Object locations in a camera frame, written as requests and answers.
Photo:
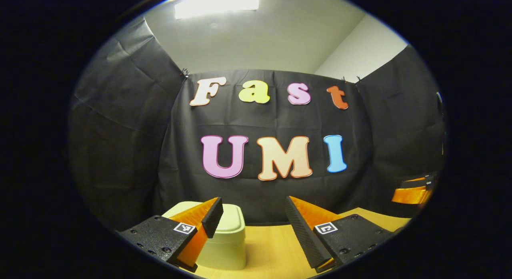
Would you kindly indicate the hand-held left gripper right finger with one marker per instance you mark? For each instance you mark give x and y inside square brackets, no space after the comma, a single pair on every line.
[304,239]

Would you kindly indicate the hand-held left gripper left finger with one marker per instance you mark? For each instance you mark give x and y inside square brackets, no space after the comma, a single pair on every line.
[214,217]

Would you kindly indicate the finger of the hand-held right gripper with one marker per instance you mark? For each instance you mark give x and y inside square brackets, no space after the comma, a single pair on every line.
[416,178]
[412,195]

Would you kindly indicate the green desktop garbage bin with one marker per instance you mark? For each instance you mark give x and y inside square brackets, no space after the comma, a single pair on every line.
[228,247]

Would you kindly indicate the black backdrop cloth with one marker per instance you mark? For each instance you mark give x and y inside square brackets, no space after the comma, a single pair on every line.
[260,119]

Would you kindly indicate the ceiling light panel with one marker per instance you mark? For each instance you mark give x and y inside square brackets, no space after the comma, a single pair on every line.
[218,5]

